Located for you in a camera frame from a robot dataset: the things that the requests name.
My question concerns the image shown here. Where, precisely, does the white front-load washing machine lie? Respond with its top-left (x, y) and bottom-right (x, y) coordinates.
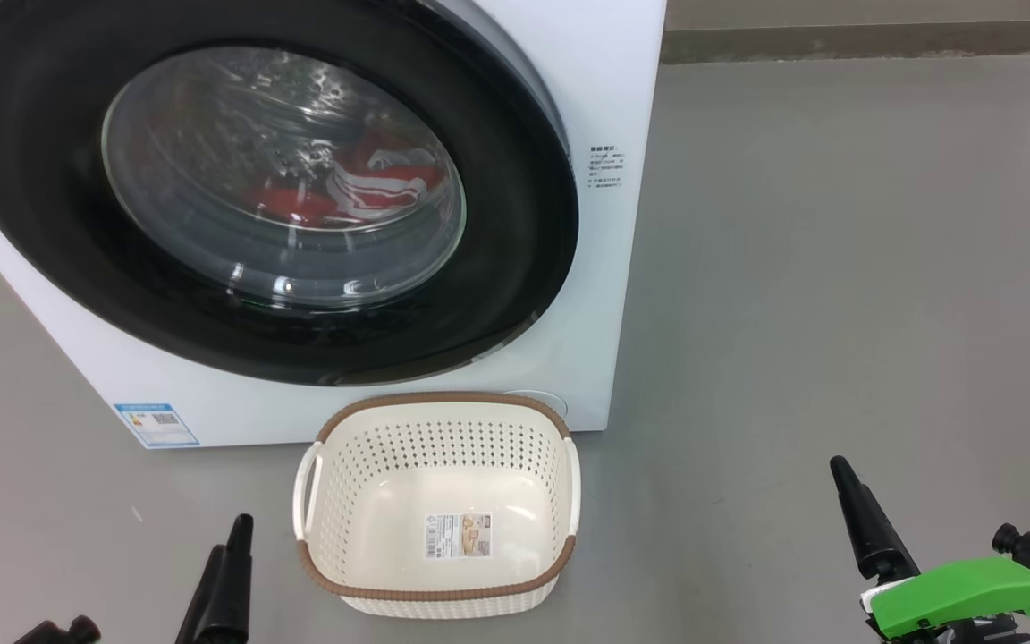
top-left (0, 0), bottom-right (668, 449)

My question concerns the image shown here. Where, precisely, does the round drain filter cover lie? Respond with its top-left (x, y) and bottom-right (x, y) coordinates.
top-left (502, 389), bottom-right (568, 421)

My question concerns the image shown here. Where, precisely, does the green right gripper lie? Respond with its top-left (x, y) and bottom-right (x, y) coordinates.
top-left (829, 455), bottom-right (1030, 644)

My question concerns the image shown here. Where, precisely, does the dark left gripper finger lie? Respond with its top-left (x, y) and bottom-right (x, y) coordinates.
top-left (175, 513), bottom-right (255, 644)

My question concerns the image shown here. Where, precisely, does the black round glass washer door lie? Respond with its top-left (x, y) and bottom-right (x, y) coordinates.
top-left (0, 0), bottom-right (580, 387)

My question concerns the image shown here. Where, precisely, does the printed instruction label sticker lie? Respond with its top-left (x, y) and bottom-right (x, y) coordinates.
top-left (426, 512), bottom-right (494, 560)

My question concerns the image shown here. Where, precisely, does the blue energy label sticker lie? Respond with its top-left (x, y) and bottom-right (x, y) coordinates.
top-left (113, 402), bottom-right (200, 448)

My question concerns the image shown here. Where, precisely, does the cream perforated laundry basket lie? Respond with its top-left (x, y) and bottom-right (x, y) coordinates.
top-left (293, 391), bottom-right (582, 620)

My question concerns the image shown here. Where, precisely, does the red white basketball jersey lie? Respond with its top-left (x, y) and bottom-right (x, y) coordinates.
top-left (242, 130), bottom-right (444, 229)

